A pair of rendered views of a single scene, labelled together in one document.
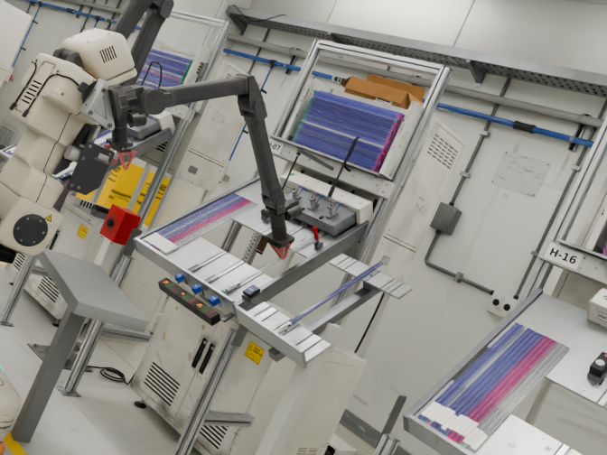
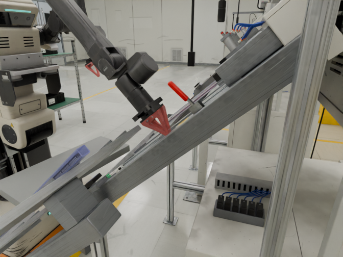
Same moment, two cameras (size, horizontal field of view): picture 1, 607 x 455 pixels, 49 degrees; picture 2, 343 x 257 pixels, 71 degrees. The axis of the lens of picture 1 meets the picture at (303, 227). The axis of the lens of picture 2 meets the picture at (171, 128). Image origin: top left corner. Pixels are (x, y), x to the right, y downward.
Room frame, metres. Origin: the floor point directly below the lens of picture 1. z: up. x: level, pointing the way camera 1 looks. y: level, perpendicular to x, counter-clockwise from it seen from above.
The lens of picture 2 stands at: (2.36, -0.57, 1.20)
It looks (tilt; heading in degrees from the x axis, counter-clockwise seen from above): 22 degrees down; 68
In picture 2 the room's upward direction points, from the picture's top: straight up
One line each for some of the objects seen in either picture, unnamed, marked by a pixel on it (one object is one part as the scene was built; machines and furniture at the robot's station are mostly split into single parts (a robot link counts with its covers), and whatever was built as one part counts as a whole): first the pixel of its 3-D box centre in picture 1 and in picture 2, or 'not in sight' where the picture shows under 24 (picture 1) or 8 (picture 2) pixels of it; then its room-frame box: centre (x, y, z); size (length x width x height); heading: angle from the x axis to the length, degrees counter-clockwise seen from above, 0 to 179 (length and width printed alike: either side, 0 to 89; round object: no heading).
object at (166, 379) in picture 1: (246, 379); (277, 255); (3.07, -0.05, 0.31); 0.70 x 0.65 x 0.62; 50
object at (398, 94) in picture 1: (393, 94); not in sight; (3.23, -0.13, 1.82); 0.68 x 0.30 x 0.20; 50
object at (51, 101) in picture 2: not in sight; (43, 101); (1.99, 2.66, 0.41); 0.57 x 0.17 x 0.11; 50
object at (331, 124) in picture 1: (350, 132); not in sight; (2.93, -0.02, 1.52); 0.51 x 0.13 x 0.27; 50
